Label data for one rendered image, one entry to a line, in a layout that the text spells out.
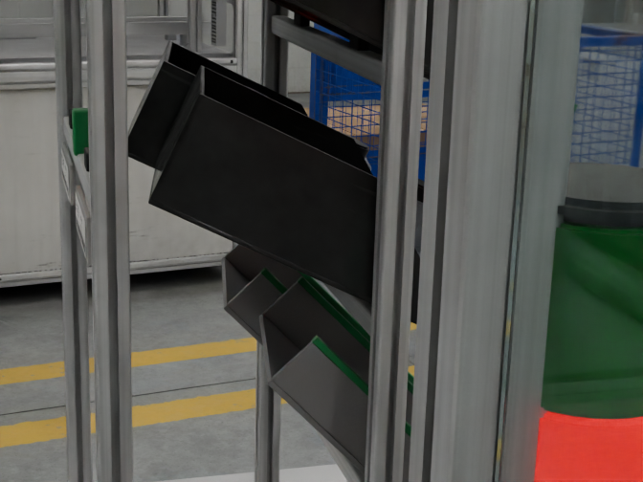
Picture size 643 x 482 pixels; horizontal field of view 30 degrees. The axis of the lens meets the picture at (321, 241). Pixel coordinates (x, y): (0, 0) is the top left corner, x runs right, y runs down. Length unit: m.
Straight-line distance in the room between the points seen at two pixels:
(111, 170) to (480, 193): 0.41
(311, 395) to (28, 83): 3.74
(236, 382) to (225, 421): 0.31
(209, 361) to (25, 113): 1.16
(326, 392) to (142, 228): 3.93
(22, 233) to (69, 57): 3.60
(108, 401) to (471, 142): 0.46
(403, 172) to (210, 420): 2.92
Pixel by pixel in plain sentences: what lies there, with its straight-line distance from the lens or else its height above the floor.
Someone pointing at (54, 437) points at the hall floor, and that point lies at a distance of 3.53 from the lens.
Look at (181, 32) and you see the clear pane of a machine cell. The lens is 4.60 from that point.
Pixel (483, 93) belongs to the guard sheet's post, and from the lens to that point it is 0.28.
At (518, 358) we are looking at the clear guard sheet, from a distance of 0.29.
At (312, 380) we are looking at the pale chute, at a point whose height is 1.19.
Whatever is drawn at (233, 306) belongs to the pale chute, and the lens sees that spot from 0.91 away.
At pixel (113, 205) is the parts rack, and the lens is 0.68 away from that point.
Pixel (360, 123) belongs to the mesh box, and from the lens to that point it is 5.11.
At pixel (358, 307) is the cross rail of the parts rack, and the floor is 1.23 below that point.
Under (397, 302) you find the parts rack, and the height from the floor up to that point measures 1.25.
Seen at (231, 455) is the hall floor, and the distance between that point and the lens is 3.39.
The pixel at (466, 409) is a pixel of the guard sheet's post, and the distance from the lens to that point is 0.30.
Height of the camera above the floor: 1.48
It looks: 16 degrees down
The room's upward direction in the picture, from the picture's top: 2 degrees clockwise
